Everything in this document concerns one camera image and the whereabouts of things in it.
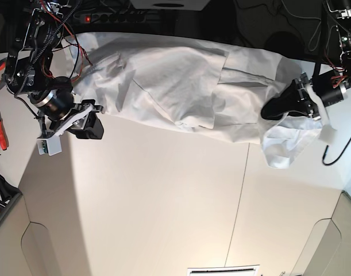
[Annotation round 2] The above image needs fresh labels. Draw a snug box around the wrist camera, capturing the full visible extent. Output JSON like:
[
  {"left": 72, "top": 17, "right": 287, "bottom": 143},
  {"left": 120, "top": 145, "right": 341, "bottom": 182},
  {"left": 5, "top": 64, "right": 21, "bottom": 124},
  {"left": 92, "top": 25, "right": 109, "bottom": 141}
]
[
  {"left": 319, "top": 124, "right": 337, "bottom": 145},
  {"left": 37, "top": 136, "right": 62, "bottom": 156}
]

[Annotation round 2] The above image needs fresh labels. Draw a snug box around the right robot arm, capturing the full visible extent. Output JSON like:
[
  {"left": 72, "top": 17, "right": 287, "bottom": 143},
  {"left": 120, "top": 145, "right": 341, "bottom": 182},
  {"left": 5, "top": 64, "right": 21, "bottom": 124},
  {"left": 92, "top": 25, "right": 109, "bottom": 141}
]
[{"left": 3, "top": 1, "right": 104, "bottom": 140}]

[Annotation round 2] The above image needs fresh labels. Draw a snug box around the white coiled cable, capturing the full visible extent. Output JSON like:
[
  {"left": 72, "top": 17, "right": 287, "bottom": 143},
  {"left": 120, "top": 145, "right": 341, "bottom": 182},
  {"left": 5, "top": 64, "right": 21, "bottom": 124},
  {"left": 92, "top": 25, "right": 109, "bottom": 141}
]
[{"left": 307, "top": 18, "right": 328, "bottom": 52}]

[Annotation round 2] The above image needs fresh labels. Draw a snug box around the red handled screwdriver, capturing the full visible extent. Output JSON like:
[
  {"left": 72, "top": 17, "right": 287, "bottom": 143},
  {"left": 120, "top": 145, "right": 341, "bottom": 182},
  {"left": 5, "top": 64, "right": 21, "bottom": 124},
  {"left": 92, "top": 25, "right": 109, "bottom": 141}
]
[{"left": 0, "top": 113, "right": 9, "bottom": 151}]

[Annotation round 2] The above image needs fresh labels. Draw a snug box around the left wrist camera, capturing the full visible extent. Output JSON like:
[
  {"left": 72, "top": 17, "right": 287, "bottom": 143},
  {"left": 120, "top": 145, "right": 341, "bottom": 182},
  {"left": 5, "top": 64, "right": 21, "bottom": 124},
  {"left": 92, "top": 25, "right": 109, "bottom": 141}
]
[{"left": 319, "top": 124, "right": 337, "bottom": 145}]

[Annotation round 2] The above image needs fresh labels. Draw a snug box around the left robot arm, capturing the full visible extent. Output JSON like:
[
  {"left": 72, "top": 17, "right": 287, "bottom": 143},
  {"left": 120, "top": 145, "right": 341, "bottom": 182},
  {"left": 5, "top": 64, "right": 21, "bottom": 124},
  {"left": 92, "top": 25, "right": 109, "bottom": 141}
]
[{"left": 261, "top": 1, "right": 351, "bottom": 121}]

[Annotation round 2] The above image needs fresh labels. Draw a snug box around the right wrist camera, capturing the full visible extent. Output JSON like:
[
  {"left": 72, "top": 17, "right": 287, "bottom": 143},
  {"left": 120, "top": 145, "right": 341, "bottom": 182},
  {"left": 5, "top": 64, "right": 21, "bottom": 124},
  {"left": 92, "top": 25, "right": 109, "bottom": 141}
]
[{"left": 37, "top": 136, "right": 62, "bottom": 156}]

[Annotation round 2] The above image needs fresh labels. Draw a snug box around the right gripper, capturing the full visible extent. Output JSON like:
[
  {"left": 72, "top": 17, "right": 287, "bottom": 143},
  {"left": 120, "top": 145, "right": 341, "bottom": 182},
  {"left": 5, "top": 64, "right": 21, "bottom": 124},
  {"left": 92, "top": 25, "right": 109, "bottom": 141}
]
[{"left": 34, "top": 99, "right": 104, "bottom": 140}]

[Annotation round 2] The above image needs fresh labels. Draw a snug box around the white t-shirt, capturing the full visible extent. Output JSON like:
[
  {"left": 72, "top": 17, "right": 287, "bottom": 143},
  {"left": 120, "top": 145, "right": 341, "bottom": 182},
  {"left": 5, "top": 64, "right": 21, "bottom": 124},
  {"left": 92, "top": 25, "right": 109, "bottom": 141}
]
[{"left": 74, "top": 32, "right": 327, "bottom": 169}]

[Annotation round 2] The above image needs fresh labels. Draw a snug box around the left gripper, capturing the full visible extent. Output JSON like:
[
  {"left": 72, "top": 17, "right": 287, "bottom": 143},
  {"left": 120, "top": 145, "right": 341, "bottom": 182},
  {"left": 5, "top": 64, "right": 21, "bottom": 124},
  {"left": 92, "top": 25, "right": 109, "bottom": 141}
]
[{"left": 261, "top": 73, "right": 336, "bottom": 132}]

